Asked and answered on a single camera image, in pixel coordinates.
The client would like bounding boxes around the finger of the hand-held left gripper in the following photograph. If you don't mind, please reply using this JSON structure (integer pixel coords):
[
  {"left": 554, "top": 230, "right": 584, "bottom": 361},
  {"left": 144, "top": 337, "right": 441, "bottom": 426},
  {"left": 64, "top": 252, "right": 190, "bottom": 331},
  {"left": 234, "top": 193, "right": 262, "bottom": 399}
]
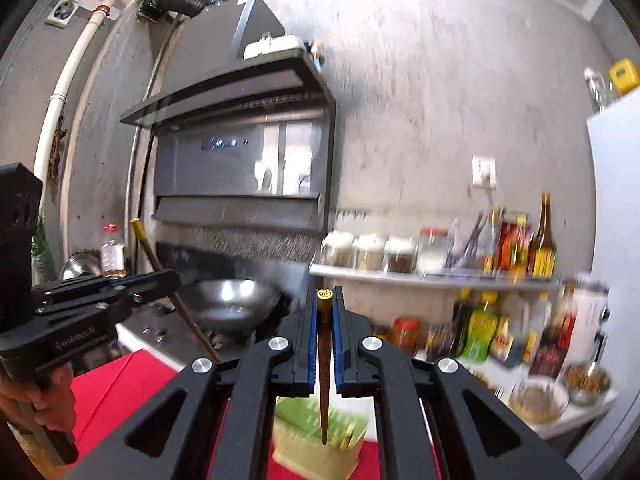
[
  {"left": 30, "top": 269, "right": 181, "bottom": 306},
  {"left": 37, "top": 292, "right": 135, "bottom": 321}
]

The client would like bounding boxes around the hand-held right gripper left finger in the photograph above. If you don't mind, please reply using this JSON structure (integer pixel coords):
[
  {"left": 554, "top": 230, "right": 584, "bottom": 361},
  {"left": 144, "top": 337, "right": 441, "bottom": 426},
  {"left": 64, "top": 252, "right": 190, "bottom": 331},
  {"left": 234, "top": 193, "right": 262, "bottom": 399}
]
[{"left": 65, "top": 285, "right": 317, "bottom": 480}]

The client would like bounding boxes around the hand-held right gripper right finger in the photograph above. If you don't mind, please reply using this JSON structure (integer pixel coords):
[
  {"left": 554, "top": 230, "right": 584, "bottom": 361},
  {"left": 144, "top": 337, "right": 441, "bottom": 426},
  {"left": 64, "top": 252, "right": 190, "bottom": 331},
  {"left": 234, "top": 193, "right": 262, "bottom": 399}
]
[{"left": 332, "top": 285, "right": 583, "bottom": 480}]

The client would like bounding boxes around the green plastic utensil holder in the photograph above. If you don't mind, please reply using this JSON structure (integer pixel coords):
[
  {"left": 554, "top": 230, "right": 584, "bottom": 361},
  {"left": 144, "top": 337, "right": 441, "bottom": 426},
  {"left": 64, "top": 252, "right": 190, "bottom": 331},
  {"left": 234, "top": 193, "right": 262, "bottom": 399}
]
[{"left": 272, "top": 395, "right": 371, "bottom": 478}]

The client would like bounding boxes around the person's left hand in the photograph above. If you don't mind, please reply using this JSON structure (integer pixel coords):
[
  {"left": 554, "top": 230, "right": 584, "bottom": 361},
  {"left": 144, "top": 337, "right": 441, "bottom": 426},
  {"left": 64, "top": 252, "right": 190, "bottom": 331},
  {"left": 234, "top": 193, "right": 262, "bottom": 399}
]
[{"left": 0, "top": 360, "right": 77, "bottom": 431}]

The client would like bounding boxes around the green leafy plant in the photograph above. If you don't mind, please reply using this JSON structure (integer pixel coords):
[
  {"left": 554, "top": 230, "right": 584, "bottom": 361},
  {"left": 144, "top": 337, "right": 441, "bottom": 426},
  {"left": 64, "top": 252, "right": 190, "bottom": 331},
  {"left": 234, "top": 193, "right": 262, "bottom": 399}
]
[{"left": 31, "top": 220, "right": 58, "bottom": 283}]

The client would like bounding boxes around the plastic cooking oil bottle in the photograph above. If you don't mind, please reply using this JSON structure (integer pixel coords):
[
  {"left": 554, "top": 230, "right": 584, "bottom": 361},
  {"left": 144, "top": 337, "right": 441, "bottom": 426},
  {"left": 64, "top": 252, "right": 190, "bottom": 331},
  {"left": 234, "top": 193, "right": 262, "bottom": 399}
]
[{"left": 100, "top": 224, "right": 128, "bottom": 278}]

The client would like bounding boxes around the steel pot lid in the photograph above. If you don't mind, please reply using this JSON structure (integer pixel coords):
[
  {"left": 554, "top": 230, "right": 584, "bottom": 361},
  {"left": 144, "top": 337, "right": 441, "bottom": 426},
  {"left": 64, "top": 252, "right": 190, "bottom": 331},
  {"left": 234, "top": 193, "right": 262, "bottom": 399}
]
[{"left": 60, "top": 254, "right": 103, "bottom": 281}]

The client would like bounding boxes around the black gas stove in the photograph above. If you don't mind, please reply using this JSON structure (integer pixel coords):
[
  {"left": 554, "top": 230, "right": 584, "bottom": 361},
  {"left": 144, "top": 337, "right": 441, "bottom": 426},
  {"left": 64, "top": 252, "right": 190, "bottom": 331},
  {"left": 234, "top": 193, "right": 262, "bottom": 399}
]
[{"left": 117, "top": 305, "right": 223, "bottom": 362}]

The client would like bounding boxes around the orange sauce jar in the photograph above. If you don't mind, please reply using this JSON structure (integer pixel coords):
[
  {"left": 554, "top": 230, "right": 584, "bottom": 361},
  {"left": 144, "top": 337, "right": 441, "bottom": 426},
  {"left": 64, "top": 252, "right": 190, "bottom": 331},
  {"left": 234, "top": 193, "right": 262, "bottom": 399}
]
[{"left": 391, "top": 317, "right": 421, "bottom": 356}]

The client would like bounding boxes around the red tablecloth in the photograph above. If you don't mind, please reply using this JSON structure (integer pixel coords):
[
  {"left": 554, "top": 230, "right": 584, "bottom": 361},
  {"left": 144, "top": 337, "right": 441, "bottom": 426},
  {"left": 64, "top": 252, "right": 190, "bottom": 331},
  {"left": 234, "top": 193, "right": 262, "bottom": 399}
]
[{"left": 70, "top": 350, "right": 446, "bottom": 480}]

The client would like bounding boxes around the steel wok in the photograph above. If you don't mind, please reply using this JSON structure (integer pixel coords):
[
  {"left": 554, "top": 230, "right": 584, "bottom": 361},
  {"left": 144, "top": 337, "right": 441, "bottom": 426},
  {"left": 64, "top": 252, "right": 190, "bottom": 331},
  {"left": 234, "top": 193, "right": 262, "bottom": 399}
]
[{"left": 177, "top": 279, "right": 282, "bottom": 333}]

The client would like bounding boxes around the clear spice bag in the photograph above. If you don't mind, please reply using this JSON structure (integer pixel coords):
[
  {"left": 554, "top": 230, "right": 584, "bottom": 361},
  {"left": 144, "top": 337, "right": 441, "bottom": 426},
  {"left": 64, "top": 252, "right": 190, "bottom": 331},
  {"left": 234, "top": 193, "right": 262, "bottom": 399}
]
[{"left": 425, "top": 325, "right": 453, "bottom": 361}]

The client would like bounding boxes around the white lidded spice jar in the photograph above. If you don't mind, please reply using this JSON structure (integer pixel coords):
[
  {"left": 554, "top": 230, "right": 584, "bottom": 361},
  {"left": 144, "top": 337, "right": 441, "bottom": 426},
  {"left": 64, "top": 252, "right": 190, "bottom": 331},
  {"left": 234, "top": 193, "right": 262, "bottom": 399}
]
[
  {"left": 385, "top": 237, "right": 417, "bottom": 273},
  {"left": 354, "top": 234, "right": 386, "bottom": 270},
  {"left": 322, "top": 231, "right": 355, "bottom": 268}
]

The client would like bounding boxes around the dark soy sauce bottle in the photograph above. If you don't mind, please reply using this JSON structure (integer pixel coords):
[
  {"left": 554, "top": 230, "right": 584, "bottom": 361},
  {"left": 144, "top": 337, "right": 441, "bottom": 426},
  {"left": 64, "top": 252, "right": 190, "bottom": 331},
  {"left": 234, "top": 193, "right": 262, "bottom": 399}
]
[{"left": 451, "top": 290, "right": 473, "bottom": 356}]

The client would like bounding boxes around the green plastic bottle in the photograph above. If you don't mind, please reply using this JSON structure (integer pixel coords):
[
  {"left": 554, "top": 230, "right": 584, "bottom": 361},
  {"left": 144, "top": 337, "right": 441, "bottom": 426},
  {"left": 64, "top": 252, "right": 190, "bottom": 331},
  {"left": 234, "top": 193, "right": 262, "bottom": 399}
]
[{"left": 462, "top": 292, "right": 498, "bottom": 363}]

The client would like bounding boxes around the glass jar with red lid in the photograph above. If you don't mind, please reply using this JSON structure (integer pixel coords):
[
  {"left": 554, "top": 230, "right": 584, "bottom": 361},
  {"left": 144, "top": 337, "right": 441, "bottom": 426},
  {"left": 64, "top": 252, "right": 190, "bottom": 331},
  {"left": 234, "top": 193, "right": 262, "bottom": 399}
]
[{"left": 416, "top": 227, "right": 450, "bottom": 274}]

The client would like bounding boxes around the plate with food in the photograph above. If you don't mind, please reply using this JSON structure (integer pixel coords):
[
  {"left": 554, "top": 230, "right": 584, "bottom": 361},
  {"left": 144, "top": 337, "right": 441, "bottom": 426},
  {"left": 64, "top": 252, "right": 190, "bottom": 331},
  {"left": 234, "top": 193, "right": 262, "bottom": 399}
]
[{"left": 470, "top": 367, "right": 507, "bottom": 397}]

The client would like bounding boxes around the steel range hood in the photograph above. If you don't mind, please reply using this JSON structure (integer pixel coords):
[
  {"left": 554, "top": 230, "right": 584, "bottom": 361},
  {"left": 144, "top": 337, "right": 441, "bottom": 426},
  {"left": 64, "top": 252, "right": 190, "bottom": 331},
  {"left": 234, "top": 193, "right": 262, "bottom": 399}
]
[{"left": 119, "top": 0, "right": 337, "bottom": 233}]

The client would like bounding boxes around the steel pipe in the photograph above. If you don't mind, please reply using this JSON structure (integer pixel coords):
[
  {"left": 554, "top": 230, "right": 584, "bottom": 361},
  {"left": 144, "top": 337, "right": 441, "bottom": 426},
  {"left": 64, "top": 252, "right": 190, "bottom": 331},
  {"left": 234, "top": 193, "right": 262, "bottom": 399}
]
[{"left": 125, "top": 12, "right": 183, "bottom": 271}]

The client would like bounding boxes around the glass cup with spoon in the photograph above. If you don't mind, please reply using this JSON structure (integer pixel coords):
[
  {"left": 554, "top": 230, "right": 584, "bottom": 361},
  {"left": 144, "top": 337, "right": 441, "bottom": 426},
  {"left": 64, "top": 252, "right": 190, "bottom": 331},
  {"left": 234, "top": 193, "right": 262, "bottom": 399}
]
[{"left": 450, "top": 212, "right": 483, "bottom": 268}]

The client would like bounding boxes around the large dark sauce jug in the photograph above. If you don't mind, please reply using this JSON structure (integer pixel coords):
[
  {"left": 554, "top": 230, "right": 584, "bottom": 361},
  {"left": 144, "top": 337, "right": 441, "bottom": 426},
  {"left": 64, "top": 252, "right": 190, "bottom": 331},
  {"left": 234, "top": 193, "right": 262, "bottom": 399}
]
[{"left": 492, "top": 295, "right": 526, "bottom": 366}]

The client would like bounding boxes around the glass bottle with pourer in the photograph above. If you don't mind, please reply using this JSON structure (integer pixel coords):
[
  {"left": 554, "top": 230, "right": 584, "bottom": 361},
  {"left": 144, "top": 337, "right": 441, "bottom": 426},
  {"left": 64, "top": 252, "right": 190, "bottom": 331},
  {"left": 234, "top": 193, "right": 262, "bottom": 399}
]
[{"left": 482, "top": 207, "right": 503, "bottom": 273}]

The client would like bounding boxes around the white plastic jug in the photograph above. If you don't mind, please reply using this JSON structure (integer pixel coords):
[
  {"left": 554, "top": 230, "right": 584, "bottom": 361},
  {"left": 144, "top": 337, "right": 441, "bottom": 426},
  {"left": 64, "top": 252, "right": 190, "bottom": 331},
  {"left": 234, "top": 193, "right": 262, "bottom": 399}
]
[{"left": 522, "top": 292, "right": 551, "bottom": 366}]

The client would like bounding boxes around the red label sauce bottle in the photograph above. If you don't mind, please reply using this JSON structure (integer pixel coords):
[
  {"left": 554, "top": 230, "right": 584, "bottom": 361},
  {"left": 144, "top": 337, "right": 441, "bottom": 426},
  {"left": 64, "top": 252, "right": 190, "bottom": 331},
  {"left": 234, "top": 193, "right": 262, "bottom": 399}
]
[{"left": 497, "top": 217, "right": 518, "bottom": 273}]

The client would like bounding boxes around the yellow bowl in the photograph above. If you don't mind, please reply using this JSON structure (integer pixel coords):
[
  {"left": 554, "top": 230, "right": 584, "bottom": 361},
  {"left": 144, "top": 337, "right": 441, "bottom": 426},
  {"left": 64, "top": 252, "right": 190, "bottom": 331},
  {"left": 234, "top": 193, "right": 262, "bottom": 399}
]
[{"left": 509, "top": 377, "right": 570, "bottom": 425}]

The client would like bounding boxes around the yellow oil bottle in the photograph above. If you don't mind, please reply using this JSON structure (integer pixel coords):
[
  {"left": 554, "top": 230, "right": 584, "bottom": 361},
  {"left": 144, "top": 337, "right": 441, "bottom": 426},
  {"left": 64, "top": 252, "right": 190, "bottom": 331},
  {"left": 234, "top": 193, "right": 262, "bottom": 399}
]
[{"left": 512, "top": 215, "right": 532, "bottom": 281}]

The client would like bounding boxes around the tall brown sauce bottle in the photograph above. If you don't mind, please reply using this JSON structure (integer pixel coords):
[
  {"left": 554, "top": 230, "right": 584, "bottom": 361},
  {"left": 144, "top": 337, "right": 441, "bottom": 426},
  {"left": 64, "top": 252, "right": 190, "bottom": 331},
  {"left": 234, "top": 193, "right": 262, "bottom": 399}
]
[{"left": 529, "top": 191, "right": 558, "bottom": 280}]

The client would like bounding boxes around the steel bowl with food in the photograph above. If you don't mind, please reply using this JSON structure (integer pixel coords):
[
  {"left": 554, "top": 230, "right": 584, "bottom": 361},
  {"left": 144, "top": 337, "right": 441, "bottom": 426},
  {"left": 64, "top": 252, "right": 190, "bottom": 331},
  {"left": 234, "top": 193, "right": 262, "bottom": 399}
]
[{"left": 562, "top": 364, "right": 613, "bottom": 406}]

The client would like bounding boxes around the white kitchen counter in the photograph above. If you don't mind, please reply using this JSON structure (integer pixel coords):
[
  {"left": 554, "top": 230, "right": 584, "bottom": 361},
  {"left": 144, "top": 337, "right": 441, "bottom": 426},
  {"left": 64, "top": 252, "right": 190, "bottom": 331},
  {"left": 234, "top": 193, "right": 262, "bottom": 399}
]
[{"left": 117, "top": 320, "right": 618, "bottom": 436}]

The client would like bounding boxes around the white kitchen appliance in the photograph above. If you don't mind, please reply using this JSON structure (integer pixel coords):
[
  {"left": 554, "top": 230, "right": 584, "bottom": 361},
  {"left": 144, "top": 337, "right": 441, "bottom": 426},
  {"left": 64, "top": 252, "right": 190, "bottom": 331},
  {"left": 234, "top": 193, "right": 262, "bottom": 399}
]
[{"left": 570, "top": 272, "right": 611, "bottom": 366}]

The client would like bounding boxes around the white plastic container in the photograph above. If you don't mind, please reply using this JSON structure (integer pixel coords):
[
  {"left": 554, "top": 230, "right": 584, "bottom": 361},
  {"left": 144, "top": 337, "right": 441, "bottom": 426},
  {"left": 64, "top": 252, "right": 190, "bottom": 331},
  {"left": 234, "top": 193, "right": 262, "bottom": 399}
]
[{"left": 243, "top": 32, "right": 306, "bottom": 59}]

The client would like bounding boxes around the white refrigerator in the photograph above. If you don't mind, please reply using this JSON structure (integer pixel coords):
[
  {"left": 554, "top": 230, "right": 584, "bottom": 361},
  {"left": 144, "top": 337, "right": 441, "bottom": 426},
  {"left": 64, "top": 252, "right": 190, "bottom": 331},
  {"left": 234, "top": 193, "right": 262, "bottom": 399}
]
[{"left": 565, "top": 92, "right": 640, "bottom": 471}]

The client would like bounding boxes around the clear glass jar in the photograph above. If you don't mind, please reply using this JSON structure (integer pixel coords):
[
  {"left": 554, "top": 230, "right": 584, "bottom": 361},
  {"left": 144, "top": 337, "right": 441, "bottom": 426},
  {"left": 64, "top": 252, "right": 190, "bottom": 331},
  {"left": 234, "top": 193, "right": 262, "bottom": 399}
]
[{"left": 584, "top": 67, "right": 608, "bottom": 113}]

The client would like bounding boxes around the yellow box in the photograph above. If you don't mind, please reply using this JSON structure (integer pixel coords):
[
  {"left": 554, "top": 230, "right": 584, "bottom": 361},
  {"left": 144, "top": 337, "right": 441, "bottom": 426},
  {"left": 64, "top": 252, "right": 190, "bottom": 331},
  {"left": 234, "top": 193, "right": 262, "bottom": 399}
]
[{"left": 609, "top": 59, "right": 640, "bottom": 96}]

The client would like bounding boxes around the white wall shelf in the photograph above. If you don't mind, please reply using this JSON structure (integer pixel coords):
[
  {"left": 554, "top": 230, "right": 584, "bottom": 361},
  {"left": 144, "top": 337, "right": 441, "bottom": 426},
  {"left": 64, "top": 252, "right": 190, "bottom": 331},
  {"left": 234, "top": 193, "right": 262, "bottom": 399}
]
[{"left": 309, "top": 264, "right": 563, "bottom": 291}]

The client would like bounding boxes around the white wall pipe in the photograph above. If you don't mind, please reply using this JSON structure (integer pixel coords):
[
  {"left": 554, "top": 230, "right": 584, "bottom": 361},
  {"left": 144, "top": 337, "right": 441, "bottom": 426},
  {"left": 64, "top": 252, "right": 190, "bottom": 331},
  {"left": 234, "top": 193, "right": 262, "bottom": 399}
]
[{"left": 32, "top": 0, "right": 121, "bottom": 181}]

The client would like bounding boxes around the white wall vent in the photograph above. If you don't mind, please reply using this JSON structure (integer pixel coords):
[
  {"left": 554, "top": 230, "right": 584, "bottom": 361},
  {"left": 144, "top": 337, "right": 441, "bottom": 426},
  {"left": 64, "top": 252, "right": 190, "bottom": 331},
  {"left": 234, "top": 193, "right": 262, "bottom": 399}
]
[{"left": 45, "top": 0, "right": 81, "bottom": 28}]

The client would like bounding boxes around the white wall socket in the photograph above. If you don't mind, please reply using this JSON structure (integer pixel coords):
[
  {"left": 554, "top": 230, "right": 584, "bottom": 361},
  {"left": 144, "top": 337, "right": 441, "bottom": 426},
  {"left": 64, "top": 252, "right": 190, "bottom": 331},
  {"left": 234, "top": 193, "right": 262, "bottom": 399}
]
[{"left": 471, "top": 156, "right": 498, "bottom": 191}]

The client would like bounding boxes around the black flexible duct hose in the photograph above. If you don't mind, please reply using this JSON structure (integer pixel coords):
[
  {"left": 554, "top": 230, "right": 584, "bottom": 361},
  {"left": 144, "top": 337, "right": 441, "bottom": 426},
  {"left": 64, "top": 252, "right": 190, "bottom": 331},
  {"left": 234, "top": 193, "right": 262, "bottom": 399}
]
[{"left": 140, "top": 0, "right": 231, "bottom": 22}]

